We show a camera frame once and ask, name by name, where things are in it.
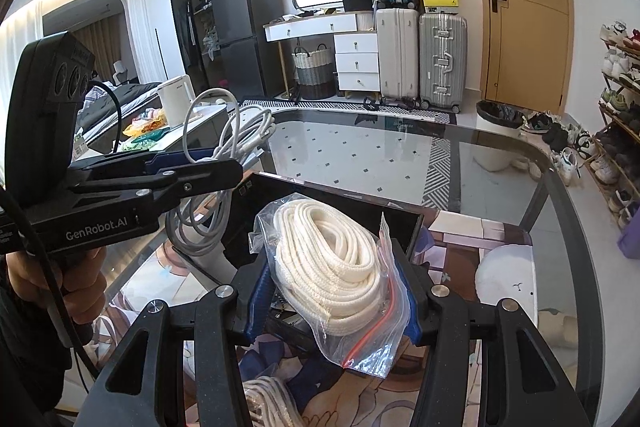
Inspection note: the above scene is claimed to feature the white cable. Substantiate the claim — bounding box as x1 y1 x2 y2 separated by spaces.
164 86 278 258

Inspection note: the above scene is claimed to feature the bagged white rope coil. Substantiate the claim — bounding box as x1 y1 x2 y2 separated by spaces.
247 192 411 379

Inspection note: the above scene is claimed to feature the bagged striped cotton rope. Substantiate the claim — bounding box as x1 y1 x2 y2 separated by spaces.
242 375 306 427

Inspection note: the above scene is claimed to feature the person left hand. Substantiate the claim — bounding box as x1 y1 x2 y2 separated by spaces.
6 247 106 325

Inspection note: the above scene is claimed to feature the grey side cabinet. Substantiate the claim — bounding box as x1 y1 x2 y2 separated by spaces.
72 104 227 161

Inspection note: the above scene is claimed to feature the black cardboard box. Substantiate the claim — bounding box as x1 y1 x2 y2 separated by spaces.
219 171 426 353

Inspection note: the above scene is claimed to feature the white electric kettle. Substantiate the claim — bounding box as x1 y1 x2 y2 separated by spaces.
157 75 196 127

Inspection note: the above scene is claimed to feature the anime print table mat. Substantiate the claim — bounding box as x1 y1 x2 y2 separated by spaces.
89 206 547 427

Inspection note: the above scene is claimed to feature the woven laundry basket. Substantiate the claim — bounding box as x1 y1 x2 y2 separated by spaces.
292 43 336 100

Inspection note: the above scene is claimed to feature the black refrigerator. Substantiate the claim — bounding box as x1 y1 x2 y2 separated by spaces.
210 0 284 100

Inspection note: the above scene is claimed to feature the white drawer desk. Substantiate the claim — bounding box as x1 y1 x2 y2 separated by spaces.
264 11 381 93

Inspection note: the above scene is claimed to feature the white trash bin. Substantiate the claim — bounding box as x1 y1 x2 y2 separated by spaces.
474 100 524 172

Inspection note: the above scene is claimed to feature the purple bag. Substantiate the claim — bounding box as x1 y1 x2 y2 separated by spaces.
617 202 640 260

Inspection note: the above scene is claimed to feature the white suitcase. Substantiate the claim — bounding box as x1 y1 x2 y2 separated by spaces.
375 9 419 100

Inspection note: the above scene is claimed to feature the shoe rack with shoes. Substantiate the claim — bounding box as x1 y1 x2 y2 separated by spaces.
589 20 639 229

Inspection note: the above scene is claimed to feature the silver suitcase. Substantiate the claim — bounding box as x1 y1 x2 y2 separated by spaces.
419 13 468 114

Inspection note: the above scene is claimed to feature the wooden door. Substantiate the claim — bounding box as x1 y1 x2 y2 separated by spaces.
480 0 574 114

